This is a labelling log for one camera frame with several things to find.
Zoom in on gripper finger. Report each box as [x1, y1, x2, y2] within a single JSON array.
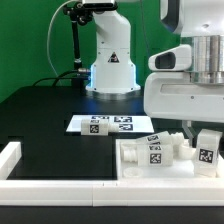
[[182, 120, 195, 146]]

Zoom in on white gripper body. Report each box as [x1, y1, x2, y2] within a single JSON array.
[[143, 44, 224, 123]]

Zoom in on white square tabletop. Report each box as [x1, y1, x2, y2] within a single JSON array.
[[116, 139, 224, 185]]

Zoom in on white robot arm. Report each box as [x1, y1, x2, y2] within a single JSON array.
[[81, 0, 224, 127]]

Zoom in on white sheet with tags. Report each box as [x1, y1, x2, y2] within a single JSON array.
[[66, 115, 154, 133]]

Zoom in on white U-shaped fence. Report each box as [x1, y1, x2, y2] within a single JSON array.
[[0, 142, 224, 206]]

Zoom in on black cables at base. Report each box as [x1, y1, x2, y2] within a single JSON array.
[[32, 68, 92, 88]]

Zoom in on black camera stand pole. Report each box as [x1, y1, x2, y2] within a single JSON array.
[[63, 4, 84, 89]]

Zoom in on grey cable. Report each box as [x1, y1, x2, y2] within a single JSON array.
[[46, 0, 80, 78]]

